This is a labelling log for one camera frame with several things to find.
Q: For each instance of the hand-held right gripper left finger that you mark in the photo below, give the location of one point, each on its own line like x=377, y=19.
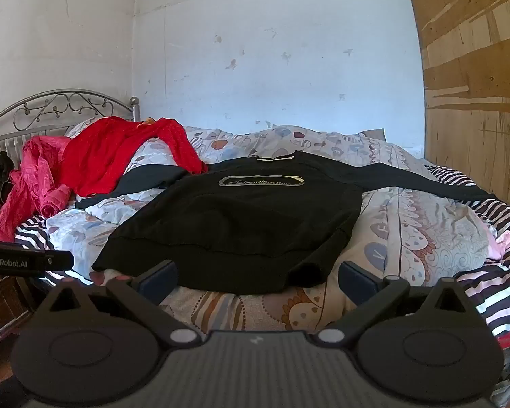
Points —
x=159, y=281

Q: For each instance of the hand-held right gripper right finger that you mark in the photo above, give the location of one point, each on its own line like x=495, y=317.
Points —
x=357, y=281

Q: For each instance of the black sweatshirt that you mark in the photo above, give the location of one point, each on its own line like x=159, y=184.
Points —
x=238, y=225

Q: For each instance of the pink crinkled garment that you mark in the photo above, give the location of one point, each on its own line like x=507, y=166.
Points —
x=29, y=178

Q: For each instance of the patterned quilt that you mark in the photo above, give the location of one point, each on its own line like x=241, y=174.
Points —
x=425, y=229

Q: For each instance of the red garment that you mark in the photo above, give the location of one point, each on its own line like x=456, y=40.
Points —
x=97, y=157

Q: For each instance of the striped bed sheet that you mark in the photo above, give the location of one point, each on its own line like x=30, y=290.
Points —
x=493, y=297

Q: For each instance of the grey pillow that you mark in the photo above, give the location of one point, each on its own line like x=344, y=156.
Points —
x=373, y=134

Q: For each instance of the light pink cloth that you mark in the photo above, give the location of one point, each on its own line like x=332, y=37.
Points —
x=503, y=244

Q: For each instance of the metal bed headboard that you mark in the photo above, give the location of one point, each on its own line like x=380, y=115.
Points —
x=46, y=108

